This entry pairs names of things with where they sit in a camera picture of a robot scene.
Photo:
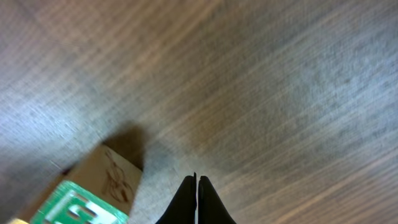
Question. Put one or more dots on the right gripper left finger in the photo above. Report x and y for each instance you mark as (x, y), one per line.
(181, 209)

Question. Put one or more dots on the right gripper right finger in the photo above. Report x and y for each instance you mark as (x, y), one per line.
(210, 207)

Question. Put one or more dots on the green letter F block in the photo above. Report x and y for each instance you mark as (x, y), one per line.
(100, 189)

